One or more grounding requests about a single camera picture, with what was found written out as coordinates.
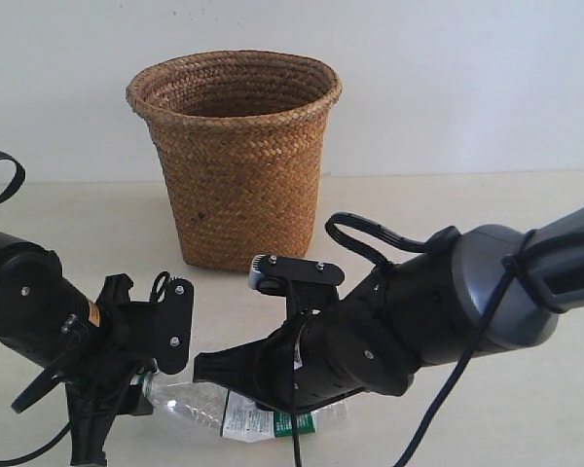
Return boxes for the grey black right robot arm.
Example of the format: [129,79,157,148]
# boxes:
[193,207,584,413]

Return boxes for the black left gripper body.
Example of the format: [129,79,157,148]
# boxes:
[53,301,156,423]

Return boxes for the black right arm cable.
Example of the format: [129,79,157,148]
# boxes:
[286,211,556,467]

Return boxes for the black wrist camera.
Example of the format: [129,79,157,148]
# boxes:
[248,255,345,320]
[150,271,195,375]

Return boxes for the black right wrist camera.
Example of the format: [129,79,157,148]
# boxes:
[248,255,345,320]

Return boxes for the clear plastic water bottle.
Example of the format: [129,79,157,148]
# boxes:
[130,372,349,444]

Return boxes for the brown woven basket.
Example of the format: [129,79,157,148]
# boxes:
[126,50,343,271]

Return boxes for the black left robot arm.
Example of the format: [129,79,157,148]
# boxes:
[0,232,149,466]

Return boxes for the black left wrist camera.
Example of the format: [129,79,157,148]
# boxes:
[150,271,195,375]

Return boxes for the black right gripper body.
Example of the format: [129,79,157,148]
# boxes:
[259,311,365,396]

